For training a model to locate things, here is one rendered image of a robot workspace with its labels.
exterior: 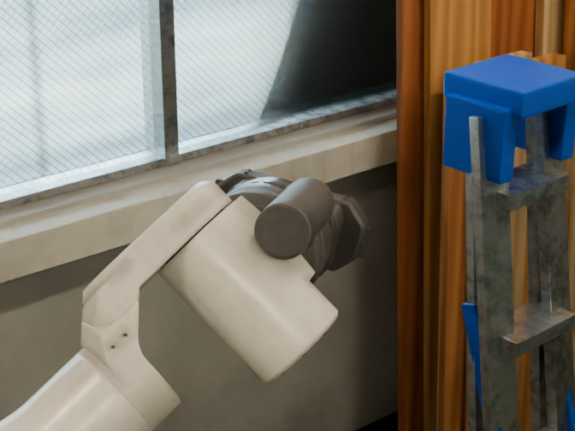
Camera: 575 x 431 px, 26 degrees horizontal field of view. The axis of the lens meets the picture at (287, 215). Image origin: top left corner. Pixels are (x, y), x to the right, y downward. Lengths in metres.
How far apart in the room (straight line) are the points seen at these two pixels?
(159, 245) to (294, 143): 1.82
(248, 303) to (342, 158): 1.83
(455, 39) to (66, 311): 0.94
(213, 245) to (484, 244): 1.25
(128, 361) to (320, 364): 2.10
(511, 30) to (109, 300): 2.07
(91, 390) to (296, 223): 0.15
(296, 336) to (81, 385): 0.13
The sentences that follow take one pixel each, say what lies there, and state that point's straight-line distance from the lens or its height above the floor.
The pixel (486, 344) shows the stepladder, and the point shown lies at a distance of 2.02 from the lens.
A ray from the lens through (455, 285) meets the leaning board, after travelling 2.60.
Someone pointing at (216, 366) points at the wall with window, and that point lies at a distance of 2.62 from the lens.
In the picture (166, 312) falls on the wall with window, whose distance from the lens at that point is 2.48.
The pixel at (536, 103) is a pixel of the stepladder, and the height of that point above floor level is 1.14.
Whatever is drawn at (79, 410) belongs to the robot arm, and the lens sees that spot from 0.73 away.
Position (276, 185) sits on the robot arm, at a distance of 0.86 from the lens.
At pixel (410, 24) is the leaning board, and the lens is 2.50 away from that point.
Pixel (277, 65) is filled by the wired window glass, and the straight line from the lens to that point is 2.57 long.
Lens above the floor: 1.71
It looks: 23 degrees down
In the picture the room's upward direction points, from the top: straight up
